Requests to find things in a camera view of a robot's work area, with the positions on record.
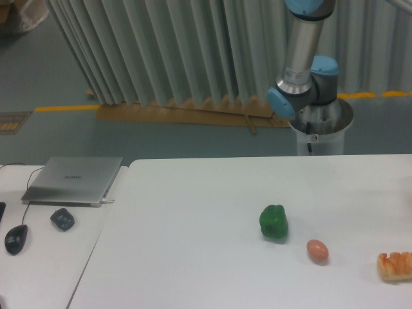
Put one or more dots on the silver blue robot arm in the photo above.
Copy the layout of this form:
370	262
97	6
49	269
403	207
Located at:
302	58

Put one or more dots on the brown cardboard sheet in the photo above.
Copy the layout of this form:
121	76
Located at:
254	113

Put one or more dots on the green bell pepper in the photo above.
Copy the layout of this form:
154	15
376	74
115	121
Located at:
273	222

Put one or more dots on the white laptop plug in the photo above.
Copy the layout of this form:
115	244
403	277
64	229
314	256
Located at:
106	201

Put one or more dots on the silver laptop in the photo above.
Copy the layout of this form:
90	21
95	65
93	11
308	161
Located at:
78	181

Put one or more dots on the grey-green pleated curtain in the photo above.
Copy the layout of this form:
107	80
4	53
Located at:
226	51

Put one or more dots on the brown egg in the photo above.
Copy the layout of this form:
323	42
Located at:
317	250

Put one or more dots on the black computer mouse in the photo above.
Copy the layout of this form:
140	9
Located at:
15	239

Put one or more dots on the black keyboard edge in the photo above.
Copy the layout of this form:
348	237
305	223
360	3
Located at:
2	209

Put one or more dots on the glazed bread pastry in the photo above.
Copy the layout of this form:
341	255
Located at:
394	267

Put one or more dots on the clear plastic bag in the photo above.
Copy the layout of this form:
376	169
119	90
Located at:
30	14

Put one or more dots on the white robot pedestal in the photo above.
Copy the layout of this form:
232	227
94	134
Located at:
320	130

